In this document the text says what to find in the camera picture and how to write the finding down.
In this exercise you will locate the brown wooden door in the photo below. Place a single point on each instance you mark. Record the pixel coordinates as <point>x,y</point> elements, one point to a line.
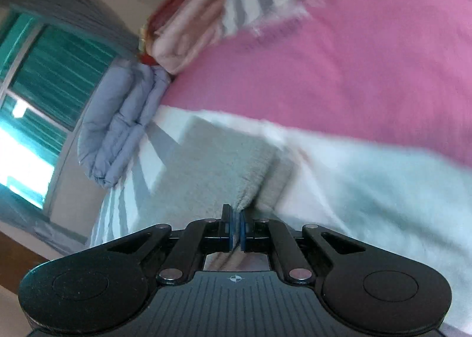
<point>14,259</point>

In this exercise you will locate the grey pants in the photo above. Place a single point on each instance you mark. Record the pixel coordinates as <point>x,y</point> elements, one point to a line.
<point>206,163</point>

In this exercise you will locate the folded blue duvet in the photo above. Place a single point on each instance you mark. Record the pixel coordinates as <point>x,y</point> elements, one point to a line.
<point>118,119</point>

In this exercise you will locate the window with green glass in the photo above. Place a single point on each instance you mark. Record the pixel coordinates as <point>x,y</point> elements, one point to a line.
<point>48,75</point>

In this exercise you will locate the red printed blanket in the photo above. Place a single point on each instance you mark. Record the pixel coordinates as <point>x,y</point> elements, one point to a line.
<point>155,23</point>

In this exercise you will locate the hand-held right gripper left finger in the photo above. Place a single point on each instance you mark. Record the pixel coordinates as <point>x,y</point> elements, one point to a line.
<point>228,230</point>

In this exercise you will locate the striped pink grey bedsheet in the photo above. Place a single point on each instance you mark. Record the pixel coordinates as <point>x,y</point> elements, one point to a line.
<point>332,82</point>

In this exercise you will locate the folded pink quilt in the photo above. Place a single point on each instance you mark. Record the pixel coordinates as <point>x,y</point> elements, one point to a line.
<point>188,27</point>

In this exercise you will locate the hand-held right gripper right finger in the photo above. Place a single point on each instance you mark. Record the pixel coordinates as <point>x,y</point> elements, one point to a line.
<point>242,230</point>

